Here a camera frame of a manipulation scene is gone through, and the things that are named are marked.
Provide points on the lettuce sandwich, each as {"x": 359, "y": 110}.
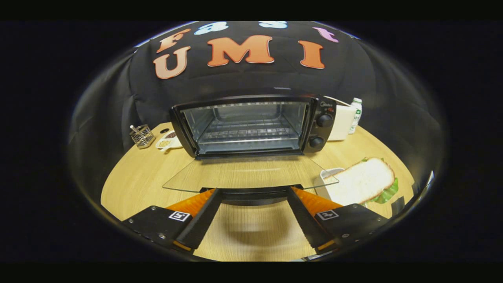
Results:
{"x": 361, "y": 181}

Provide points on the white bread toaster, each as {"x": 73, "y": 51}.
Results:
{"x": 341, "y": 122}

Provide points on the white plastic tray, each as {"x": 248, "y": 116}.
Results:
{"x": 324, "y": 177}

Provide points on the black toaster oven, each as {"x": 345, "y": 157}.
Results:
{"x": 323, "y": 133}

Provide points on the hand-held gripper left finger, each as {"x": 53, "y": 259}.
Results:
{"x": 200, "y": 224}

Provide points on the black tape patch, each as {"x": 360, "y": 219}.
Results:
{"x": 398, "y": 205}

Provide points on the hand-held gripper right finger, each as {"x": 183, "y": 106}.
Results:
{"x": 306, "y": 224}

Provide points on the white divided condiment dish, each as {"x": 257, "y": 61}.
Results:
{"x": 169, "y": 141}

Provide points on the white bottle green label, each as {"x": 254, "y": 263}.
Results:
{"x": 357, "y": 114}

